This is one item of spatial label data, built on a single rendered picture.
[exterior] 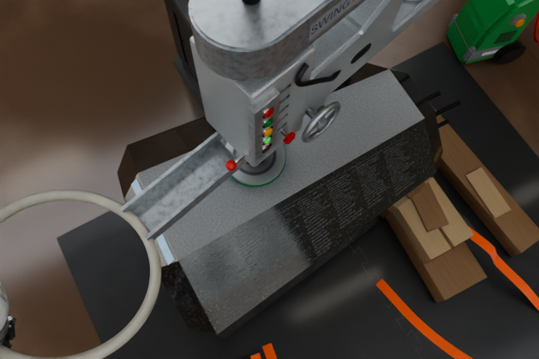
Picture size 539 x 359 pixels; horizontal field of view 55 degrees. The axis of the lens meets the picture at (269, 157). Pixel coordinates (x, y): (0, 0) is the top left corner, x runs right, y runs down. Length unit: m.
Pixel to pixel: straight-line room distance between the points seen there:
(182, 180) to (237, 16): 0.65
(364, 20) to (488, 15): 1.65
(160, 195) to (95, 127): 1.46
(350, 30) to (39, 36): 2.31
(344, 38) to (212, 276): 0.91
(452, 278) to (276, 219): 1.08
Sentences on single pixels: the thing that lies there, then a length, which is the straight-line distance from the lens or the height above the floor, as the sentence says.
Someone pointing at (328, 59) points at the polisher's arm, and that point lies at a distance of 1.37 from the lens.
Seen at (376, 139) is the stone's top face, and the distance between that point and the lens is 1.91.
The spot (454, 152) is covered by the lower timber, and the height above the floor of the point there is 0.12.
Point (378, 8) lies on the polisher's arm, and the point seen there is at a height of 1.46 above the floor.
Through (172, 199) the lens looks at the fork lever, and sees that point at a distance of 1.53.
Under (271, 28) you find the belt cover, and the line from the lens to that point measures 1.03.
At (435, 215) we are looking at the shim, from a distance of 2.52.
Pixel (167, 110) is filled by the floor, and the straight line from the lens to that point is 2.91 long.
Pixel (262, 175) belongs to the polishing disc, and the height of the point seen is 0.91.
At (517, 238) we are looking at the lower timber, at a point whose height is 0.12.
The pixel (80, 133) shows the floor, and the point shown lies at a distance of 2.97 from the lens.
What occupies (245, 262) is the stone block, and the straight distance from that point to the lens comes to 1.83.
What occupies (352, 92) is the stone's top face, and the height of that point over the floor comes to 0.85.
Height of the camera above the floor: 2.55
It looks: 68 degrees down
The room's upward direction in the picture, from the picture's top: 3 degrees clockwise
